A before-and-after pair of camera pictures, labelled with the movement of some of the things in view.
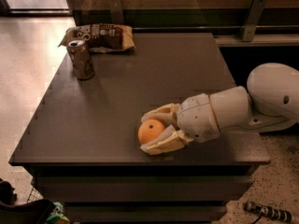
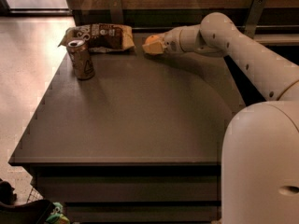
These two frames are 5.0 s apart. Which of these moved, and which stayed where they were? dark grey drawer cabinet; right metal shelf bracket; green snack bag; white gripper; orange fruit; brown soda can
Moved: white gripper; orange fruit
Stayed: right metal shelf bracket; dark grey drawer cabinet; green snack bag; brown soda can
